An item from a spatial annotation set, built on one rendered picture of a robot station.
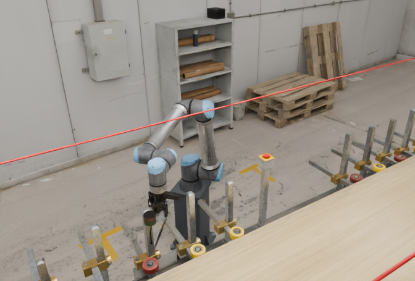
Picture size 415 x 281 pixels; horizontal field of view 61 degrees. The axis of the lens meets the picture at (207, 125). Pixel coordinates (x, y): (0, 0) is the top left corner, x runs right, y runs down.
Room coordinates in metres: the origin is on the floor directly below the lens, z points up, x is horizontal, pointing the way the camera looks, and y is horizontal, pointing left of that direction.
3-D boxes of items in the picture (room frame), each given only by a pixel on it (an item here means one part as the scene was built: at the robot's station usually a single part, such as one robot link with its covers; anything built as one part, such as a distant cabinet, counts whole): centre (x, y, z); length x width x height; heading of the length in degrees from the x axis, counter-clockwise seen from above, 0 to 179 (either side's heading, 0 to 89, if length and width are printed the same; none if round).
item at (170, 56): (4.55, 0.12, 0.78); 0.90 x 0.45 x 1.55; 127
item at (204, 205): (1.69, -0.05, 0.84); 0.43 x 0.03 x 0.04; 31
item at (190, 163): (2.39, 0.13, 0.79); 0.17 x 0.15 x 0.18; 71
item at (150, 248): (1.41, 0.31, 0.93); 0.03 x 0.03 x 0.48; 31
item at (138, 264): (1.39, 0.33, 0.85); 0.13 x 0.06 x 0.05; 121
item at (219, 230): (1.65, -0.10, 0.84); 0.13 x 0.06 x 0.05; 121
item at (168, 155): (1.64, 0.23, 1.30); 0.12 x 0.12 x 0.09; 71
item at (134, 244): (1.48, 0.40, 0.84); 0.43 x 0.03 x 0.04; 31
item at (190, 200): (1.53, 0.10, 0.93); 0.03 x 0.03 x 0.48; 31
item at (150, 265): (1.30, 0.30, 0.85); 0.08 x 0.08 x 0.11
